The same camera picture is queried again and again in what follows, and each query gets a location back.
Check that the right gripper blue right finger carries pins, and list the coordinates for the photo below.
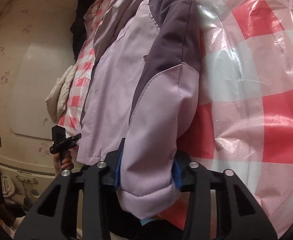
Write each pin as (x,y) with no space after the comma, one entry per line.
(239,216)

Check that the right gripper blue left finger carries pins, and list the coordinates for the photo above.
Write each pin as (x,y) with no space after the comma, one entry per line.
(54,215)

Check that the lilac purple jacket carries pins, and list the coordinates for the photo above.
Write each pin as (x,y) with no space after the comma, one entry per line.
(143,95)

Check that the operator left hand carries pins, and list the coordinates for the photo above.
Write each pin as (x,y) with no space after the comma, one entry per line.
(60,165)

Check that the beige quilted blanket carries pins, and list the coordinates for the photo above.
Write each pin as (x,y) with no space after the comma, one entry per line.
(56,102)

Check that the red checked plastic bed cover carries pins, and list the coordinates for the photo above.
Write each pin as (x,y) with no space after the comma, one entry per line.
(244,118)

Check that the white board on wall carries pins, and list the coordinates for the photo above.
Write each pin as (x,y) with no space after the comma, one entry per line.
(41,66)

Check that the black clothing pile by wall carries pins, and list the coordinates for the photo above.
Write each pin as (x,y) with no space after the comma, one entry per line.
(78,28)

